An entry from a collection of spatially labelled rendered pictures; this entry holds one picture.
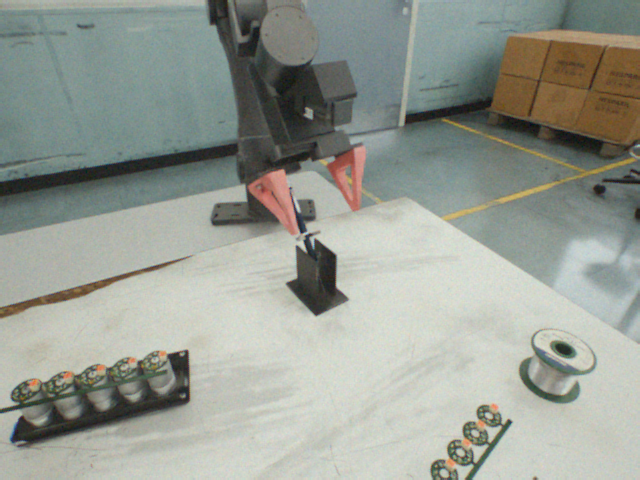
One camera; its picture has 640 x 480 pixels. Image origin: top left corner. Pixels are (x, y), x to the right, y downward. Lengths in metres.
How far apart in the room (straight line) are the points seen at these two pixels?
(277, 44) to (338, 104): 0.08
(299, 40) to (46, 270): 0.53
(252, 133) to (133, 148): 2.41
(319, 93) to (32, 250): 0.59
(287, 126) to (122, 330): 0.34
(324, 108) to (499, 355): 0.36
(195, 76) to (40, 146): 1.06
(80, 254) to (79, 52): 2.25
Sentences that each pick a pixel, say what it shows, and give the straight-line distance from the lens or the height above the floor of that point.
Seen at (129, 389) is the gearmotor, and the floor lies 0.79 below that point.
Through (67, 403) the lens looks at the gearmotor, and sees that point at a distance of 0.47.
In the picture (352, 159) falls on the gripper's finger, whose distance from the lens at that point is 0.49.
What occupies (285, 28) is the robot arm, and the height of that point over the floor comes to 1.09.
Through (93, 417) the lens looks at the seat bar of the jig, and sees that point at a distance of 0.48.
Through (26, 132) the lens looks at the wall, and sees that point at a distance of 3.05.
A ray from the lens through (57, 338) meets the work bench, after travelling 0.61.
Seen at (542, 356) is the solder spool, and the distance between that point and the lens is 0.49.
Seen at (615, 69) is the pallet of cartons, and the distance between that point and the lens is 3.67.
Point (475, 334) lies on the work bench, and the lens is 0.55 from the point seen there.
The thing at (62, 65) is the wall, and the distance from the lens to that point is 2.95.
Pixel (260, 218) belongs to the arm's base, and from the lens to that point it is 0.74.
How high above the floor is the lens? 1.13
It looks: 34 degrees down
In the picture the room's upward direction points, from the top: straight up
